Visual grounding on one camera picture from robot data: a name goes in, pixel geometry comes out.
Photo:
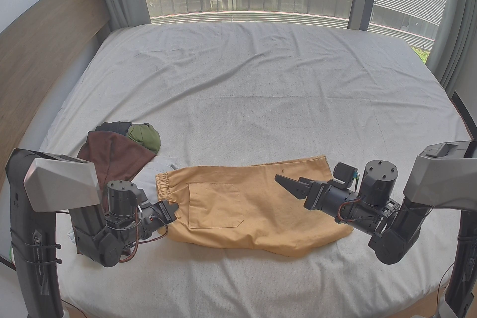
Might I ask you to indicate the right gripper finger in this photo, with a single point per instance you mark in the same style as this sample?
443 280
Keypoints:
308 181
294 186

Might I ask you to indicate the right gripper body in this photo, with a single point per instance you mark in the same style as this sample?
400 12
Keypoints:
331 201

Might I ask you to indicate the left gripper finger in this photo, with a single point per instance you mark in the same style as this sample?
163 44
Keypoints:
173 212

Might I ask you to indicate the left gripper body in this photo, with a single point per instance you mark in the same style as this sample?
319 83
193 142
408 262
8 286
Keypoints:
156 217

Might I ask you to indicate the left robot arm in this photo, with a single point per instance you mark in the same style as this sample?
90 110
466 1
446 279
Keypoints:
59 182

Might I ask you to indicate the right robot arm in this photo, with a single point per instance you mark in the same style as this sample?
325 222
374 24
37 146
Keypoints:
436 178

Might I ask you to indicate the pale grey garment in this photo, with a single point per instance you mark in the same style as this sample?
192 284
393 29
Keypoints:
156 165

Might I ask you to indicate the brown garment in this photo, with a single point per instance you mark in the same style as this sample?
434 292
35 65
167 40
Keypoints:
115 156

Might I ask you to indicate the green garment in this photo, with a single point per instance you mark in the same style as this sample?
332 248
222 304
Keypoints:
145 137

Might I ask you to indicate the black garment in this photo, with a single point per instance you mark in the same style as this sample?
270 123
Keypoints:
110 127

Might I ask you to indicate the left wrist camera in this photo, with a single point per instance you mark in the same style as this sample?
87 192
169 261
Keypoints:
139 196

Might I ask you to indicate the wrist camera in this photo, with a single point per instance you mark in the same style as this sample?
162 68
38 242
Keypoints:
139 196
344 175

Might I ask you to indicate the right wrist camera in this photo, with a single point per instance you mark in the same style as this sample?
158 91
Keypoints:
344 175

